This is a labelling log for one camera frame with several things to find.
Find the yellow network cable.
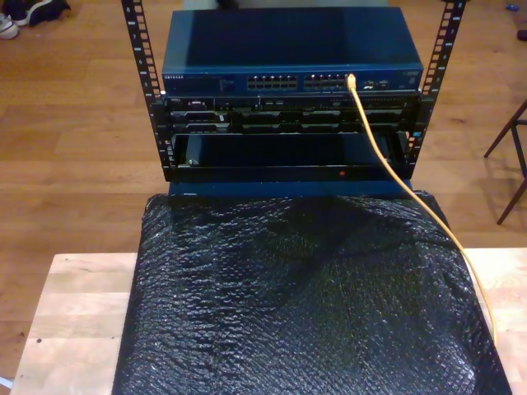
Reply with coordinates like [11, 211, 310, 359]
[344, 73, 498, 347]

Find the black rack server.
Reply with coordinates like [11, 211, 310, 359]
[162, 95, 421, 135]

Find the black bubble wrap mat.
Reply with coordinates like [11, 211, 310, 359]
[110, 189, 514, 395]

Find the brown wooden chair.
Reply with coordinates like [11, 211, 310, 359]
[483, 97, 527, 226]

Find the dark sneaker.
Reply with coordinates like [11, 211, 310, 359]
[10, 0, 72, 26]

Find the white sneaker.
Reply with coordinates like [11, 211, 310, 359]
[0, 12, 21, 40]

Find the blue network switch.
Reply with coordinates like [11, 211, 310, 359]
[161, 7, 424, 96]

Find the black perforated rack post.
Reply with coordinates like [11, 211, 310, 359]
[401, 0, 469, 182]
[120, 0, 173, 183]

